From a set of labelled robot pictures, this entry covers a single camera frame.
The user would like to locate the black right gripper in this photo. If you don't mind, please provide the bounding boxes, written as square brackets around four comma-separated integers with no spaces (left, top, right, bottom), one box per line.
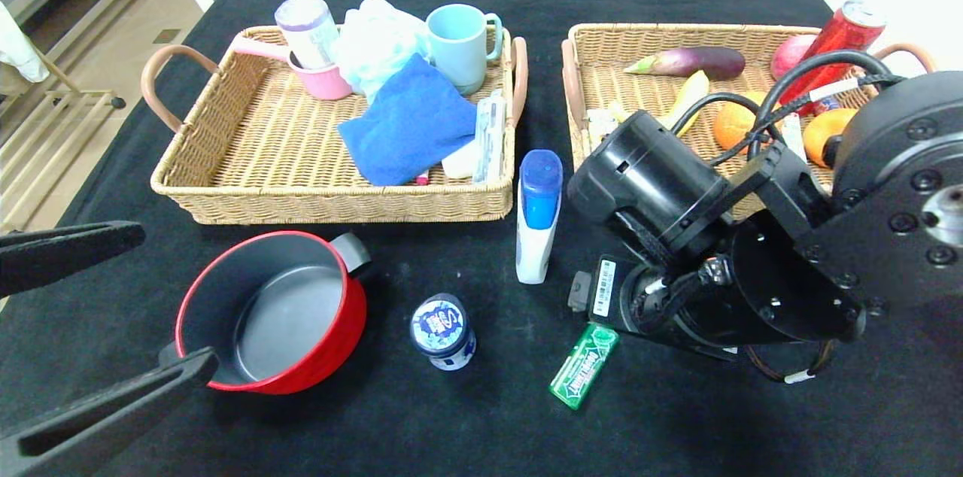
[567,254,640,330]

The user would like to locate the green gum box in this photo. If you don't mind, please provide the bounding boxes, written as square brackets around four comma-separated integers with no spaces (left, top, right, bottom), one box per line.
[548,321,620,411]

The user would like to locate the textured orange fruit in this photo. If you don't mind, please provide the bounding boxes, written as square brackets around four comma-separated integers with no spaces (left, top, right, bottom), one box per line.
[713,91,768,154]

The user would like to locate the yellow banana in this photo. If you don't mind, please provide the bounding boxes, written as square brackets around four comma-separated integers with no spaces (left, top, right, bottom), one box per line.
[658,69,712,134]

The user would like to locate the red pot black handles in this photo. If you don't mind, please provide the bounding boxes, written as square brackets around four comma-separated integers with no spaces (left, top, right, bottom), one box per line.
[159,231,373,396]

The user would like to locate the white bottle blue cap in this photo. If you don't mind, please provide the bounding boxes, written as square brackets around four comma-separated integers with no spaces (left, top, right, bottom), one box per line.
[515,150,564,286]

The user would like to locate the small jar blue lid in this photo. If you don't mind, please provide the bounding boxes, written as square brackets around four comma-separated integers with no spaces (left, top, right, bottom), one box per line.
[410,293,477,372]

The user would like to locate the black tablecloth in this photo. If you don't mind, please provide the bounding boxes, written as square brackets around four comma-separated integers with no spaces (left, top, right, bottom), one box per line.
[0,0,963,477]

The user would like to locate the white yellow snack box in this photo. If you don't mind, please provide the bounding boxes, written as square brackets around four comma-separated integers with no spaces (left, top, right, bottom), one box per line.
[585,107,627,154]

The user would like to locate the white soap bar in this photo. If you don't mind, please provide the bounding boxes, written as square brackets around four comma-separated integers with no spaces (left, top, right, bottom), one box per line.
[441,139,481,181]

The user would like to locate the clear plastic toothbrush pack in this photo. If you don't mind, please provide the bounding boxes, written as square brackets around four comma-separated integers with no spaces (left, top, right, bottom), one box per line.
[472,90,506,185]

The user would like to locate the blue towel cloth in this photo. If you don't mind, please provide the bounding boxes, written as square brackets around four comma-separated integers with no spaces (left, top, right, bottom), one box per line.
[338,53,479,187]

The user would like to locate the purple eggplant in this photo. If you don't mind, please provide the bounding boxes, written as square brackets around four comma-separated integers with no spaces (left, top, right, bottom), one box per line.
[624,47,746,81]

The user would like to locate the green red candy box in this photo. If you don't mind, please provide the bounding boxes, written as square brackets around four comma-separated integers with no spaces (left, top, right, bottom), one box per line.
[782,113,806,162]

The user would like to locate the teal ceramic mug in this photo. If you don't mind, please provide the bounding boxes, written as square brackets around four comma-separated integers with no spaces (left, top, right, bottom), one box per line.
[426,5,503,96]

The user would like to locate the smooth orange fruit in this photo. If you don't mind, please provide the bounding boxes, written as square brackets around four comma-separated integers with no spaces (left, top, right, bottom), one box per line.
[803,108,859,168]

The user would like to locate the pink red apple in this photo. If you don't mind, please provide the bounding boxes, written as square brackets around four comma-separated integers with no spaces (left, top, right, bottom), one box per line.
[770,35,818,81]

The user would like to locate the light blue bath pouf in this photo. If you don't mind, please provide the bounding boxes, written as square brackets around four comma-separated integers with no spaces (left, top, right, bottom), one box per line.
[331,0,431,102]

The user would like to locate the red soda can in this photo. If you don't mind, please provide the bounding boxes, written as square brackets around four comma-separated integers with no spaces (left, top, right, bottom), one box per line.
[779,0,889,114]

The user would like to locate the wooden rolling rack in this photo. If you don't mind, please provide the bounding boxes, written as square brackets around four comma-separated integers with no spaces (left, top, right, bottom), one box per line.
[0,48,129,246]

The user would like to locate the white hanging cloth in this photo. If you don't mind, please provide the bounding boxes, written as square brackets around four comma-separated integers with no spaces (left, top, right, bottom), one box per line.
[0,0,52,84]

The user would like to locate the wicker basket brown handles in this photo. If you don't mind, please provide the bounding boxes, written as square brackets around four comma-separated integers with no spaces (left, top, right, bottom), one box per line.
[560,23,938,223]
[141,24,529,226]

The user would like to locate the pink cup with handle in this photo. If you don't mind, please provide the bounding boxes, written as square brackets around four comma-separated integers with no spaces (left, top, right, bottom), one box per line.
[232,35,354,102]

